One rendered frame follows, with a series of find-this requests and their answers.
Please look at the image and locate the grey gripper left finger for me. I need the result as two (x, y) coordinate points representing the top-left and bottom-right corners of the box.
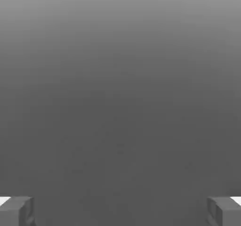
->
(0, 196), (36, 226)

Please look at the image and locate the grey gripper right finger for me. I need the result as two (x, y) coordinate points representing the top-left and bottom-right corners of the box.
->
(205, 196), (241, 226)

